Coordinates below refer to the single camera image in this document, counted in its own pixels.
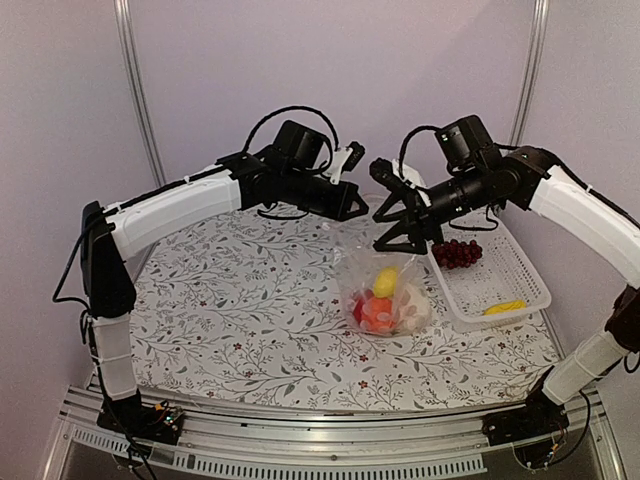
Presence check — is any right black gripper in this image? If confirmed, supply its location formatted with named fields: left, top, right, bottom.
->
left=374, top=164, right=491, bottom=253

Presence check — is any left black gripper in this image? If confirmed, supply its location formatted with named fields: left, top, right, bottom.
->
left=282, top=167, right=369, bottom=221

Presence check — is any yellow lemon toy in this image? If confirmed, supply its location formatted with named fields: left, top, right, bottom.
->
left=372, top=266, right=399, bottom=298

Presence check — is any clear zip top bag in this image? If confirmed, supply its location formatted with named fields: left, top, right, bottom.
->
left=332, top=225, right=433, bottom=337

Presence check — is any white cauliflower toy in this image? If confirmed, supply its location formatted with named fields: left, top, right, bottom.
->
left=397, top=283, right=433, bottom=335

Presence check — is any red bell pepper toy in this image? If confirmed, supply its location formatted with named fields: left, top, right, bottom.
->
left=352, top=295, right=370, bottom=324

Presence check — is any orange pumpkin toy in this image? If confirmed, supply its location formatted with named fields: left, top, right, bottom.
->
left=359, top=297, right=395, bottom=334

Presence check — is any yellow banana toy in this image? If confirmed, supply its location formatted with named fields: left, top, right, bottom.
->
left=484, top=300, right=527, bottom=316

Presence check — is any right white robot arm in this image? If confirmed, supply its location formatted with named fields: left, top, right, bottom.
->
left=369, top=115, right=639, bottom=436

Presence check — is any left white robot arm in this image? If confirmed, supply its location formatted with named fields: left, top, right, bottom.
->
left=80, top=121, right=368, bottom=434

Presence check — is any dark red grapes toy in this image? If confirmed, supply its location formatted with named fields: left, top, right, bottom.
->
left=431, top=239, right=483, bottom=270

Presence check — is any white perforated plastic basket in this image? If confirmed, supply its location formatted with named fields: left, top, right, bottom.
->
left=427, top=212, right=552, bottom=333

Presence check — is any floral patterned table mat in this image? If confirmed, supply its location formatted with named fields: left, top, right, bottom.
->
left=131, top=212, right=558, bottom=410

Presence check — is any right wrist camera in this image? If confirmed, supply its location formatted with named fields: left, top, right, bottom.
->
left=369, top=158, right=432, bottom=207

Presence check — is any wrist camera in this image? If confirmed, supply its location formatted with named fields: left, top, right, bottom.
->
left=325, top=141, right=365, bottom=185
left=369, top=158, right=432, bottom=207

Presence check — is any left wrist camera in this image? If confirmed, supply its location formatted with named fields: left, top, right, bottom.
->
left=325, top=141, right=365, bottom=185

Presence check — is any left black looped cable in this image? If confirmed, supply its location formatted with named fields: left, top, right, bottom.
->
left=244, top=105, right=339, bottom=151

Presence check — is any aluminium front rail frame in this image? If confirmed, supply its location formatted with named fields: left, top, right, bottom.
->
left=39, top=384, right=631, bottom=479

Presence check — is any left aluminium corner post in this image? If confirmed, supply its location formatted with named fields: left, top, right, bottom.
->
left=113, top=0, right=167, bottom=187

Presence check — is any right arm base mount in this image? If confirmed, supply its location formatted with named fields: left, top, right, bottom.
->
left=482, top=386, right=569, bottom=469

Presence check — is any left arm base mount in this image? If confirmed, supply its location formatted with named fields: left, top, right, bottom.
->
left=97, top=392, right=185, bottom=445

